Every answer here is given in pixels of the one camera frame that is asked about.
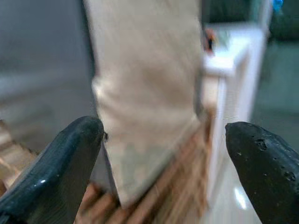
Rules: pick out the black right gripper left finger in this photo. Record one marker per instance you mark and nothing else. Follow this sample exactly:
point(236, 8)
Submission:
point(46, 177)

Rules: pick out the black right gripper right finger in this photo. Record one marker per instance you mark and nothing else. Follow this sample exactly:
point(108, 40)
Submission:
point(271, 177)

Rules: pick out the stainless steel fridge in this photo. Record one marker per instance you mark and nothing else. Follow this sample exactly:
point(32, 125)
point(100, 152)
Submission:
point(42, 58)

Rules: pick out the wooden slatted rack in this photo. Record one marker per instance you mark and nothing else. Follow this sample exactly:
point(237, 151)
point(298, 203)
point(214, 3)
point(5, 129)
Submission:
point(182, 175)

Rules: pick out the beige cabinet white counter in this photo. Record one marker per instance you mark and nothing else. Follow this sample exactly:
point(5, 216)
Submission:
point(233, 93)

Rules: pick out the beige mottled cloth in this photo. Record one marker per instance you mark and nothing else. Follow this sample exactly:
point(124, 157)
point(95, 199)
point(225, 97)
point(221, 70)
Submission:
point(144, 81)

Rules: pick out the orange black tool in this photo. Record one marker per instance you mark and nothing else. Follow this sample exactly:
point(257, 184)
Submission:
point(210, 38)

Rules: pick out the small blue object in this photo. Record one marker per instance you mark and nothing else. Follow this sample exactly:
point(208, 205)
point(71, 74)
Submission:
point(278, 5)

